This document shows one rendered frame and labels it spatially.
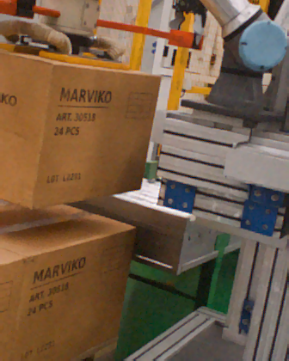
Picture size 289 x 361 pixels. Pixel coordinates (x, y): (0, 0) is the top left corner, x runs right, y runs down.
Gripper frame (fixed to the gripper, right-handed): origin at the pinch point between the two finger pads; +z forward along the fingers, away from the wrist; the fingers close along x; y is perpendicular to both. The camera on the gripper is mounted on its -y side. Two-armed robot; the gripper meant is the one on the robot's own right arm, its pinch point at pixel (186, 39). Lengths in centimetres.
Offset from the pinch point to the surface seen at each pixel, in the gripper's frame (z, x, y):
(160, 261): 77, 2, -8
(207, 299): 97, 8, -44
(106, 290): 86, -5, 13
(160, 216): 61, -1, -7
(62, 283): 78, -5, 40
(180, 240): 68, 8, -7
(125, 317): 120, -30, -49
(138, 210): 62, -10, -7
